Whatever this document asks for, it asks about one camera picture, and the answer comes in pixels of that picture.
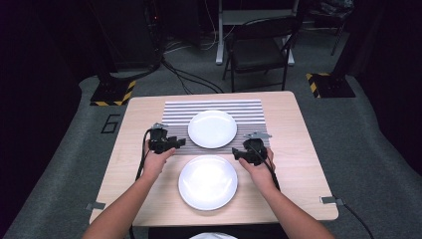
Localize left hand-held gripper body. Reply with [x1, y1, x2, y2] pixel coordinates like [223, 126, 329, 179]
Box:
[147, 122, 171, 154]

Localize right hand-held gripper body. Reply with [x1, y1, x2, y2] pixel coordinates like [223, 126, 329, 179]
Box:
[242, 130, 273, 166]

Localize white round plate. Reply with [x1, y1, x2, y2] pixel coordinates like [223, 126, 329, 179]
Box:
[177, 154, 239, 212]
[187, 110, 239, 149]

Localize person's left hand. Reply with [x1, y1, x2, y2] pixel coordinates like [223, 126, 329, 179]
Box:
[141, 138, 177, 183]

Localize person's right hand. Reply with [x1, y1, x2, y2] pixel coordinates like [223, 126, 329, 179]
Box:
[238, 146, 277, 193]

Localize grey striped placemat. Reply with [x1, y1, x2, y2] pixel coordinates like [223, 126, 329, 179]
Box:
[157, 99, 273, 156]

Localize yellow striped black stand base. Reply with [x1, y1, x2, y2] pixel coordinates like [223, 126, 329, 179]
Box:
[90, 79, 137, 108]
[306, 72, 356, 100]

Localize black folding chair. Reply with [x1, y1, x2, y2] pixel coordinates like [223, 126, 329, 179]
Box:
[221, 15, 302, 93]

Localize black equipment cabinet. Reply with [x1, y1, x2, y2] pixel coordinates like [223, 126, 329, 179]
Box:
[107, 0, 162, 72]

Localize dark chair with clutter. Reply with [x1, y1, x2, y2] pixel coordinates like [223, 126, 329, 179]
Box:
[307, 0, 355, 57]

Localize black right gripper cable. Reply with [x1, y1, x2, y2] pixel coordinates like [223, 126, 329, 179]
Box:
[248, 142, 282, 193]

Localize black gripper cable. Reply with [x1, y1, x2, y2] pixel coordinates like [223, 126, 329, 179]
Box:
[248, 142, 282, 193]
[128, 128, 153, 239]

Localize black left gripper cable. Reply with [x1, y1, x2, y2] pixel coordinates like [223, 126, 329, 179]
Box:
[128, 128, 153, 239]

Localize black floor cables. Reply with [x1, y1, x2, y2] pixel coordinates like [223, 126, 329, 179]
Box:
[160, 56, 225, 96]

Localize black table cable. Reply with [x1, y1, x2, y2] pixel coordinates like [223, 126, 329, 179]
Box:
[334, 197, 375, 239]

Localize white desk frame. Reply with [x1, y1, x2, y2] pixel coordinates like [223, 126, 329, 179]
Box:
[215, 0, 297, 67]

